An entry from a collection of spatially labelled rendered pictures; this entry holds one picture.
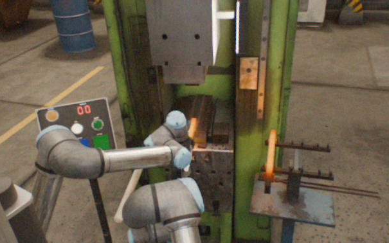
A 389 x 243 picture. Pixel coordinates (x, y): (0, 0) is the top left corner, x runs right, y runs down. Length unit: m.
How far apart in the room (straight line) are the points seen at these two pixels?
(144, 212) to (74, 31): 5.31
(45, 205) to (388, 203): 2.51
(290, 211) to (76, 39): 5.05
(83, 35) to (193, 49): 4.68
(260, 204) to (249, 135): 0.41
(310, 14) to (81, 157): 6.18
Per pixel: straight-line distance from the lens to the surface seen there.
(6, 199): 0.77
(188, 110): 2.07
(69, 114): 1.86
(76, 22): 6.18
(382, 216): 3.01
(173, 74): 1.73
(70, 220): 2.97
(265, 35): 1.78
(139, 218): 1.09
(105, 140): 1.85
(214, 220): 2.20
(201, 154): 1.88
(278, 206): 1.84
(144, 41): 1.86
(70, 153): 1.12
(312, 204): 1.89
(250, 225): 2.51
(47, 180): 1.26
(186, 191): 1.08
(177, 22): 1.64
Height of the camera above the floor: 2.01
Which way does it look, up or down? 31 degrees down
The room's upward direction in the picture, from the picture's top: 3 degrees counter-clockwise
